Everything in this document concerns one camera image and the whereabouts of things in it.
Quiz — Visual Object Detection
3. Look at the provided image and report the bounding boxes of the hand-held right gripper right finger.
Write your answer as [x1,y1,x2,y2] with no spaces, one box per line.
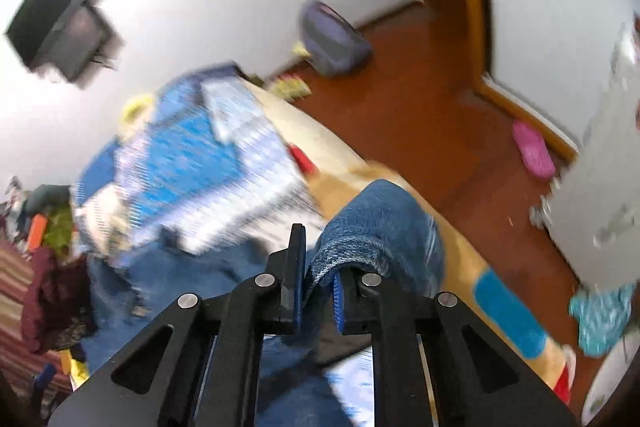
[332,272,581,427]

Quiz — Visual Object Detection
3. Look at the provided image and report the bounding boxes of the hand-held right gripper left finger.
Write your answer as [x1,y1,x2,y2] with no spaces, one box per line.
[47,223,307,427]

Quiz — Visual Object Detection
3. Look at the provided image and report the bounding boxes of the blue denim jeans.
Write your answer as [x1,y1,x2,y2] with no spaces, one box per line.
[82,179,446,427]

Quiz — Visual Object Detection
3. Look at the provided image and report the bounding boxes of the blue patchwork quilt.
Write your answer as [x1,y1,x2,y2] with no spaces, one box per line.
[72,64,376,427]

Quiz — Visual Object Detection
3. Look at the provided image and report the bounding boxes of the yellow hoodie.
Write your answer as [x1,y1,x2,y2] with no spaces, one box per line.
[60,347,91,388]

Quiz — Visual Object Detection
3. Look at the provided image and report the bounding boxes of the maroon garment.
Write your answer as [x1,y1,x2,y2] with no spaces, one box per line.
[20,247,98,353]

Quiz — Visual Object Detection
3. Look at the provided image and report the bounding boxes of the green patterned cloth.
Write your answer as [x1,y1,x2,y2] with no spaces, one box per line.
[45,207,76,253]

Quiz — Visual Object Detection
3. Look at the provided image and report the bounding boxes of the pink slipper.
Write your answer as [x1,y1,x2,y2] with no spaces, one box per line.
[511,119,557,180]

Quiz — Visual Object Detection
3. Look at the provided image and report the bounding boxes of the yellow foam tube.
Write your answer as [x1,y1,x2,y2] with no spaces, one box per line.
[120,94,153,125]

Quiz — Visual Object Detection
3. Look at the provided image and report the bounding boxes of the teal patterned cloth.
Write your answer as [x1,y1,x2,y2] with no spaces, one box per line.
[569,284,636,358]

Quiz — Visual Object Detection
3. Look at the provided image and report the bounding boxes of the grey backpack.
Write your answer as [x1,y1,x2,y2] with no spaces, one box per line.
[299,0,373,79]

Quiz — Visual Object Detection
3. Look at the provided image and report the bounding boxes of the orange box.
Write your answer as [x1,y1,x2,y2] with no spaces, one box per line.
[27,214,48,253]

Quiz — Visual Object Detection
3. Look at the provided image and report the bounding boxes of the white round object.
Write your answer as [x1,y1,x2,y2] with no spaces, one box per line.
[582,337,636,423]

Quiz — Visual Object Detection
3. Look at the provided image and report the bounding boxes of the white cabinet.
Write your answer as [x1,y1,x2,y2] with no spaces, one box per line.
[530,14,640,288]

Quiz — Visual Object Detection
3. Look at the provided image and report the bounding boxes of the wooden door frame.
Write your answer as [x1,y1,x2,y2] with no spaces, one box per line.
[390,0,581,158]

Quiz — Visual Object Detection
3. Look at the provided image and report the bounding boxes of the small black wall monitor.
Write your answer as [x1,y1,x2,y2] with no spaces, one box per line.
[47,4,126,82]

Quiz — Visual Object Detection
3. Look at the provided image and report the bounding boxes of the black wall television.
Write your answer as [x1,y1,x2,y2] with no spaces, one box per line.
[5,0,118,70]

